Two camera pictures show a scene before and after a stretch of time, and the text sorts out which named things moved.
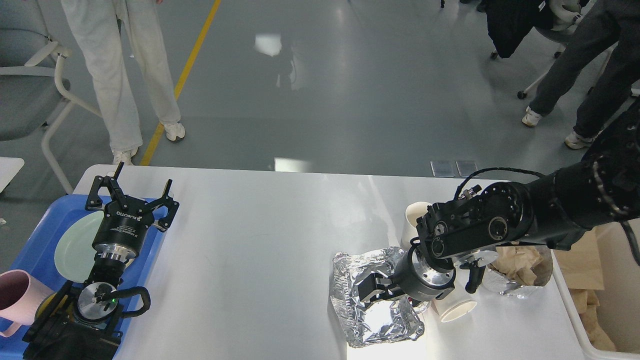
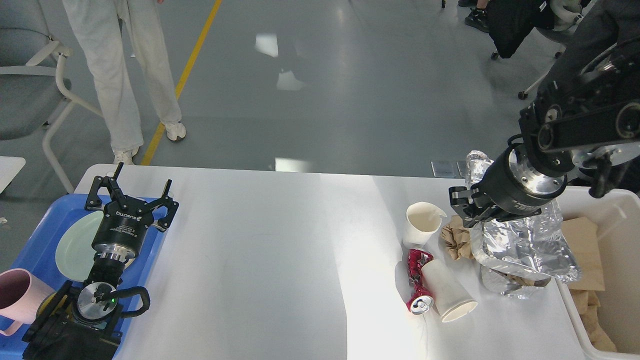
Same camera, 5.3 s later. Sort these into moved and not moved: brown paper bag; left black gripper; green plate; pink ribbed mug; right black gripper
Moved: right black gripper
Not moved: green plate; brown paper bag; pink ribbed mug; left black gripper
